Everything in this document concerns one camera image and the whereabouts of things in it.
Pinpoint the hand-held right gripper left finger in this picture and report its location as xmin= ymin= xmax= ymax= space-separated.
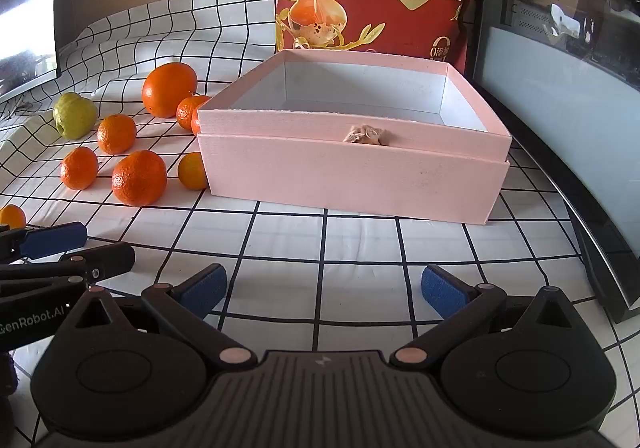
xmin=69 ymin=264 xmax=258 ymax=372

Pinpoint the pink cardboard box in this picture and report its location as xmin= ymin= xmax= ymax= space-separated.
xmin=196 ymin=49 xmax=513 ymax=226

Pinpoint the white black checked tablecloth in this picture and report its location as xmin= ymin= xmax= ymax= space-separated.
xmin=0 ymin=0 xmax=640 ymax=448

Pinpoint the red snack bag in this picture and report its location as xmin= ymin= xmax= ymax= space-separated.
xmin=270 ymin=0 xmax=488 ymax=74

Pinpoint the black glass computer case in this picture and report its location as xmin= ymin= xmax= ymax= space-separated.
xmin=462 ymin=0 xmax=640 ymax=323

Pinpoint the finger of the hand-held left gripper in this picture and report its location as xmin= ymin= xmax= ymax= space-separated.
xmin=0 ymin=243 xmax=136 ymax=301
xmin=0 ymin=222 xmax=89 ymax=265

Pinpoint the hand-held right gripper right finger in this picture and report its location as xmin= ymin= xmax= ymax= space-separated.
xmin=389 ymin=264 xmax=576 ymax=372

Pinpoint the black monitor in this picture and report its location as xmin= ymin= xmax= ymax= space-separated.
xmin=0 ymin=0 xmax=63 ymax=101

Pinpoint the green guava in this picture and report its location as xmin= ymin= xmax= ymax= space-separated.
xmin=53 ymin=92 xmax=98 ymax=140

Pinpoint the small orange mandarin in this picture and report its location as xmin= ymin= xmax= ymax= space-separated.
xmin=111 ymin=150 xmax=168 ymax=207
xmin=178 ymin=152 xmax=210 ymax=191
xmin=97 ymin=114 xmax=137 ymax=155
xmin=0 ymin=204 xmax=27 ymax=229
xmin=176 ymin=95 xmax=211 ymax=131
xmin=59 ymin=146 xmax=99 ymax=191

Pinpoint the large orange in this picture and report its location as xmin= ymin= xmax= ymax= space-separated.
xmin=141 ymin=62 xmax=199 ymax=119

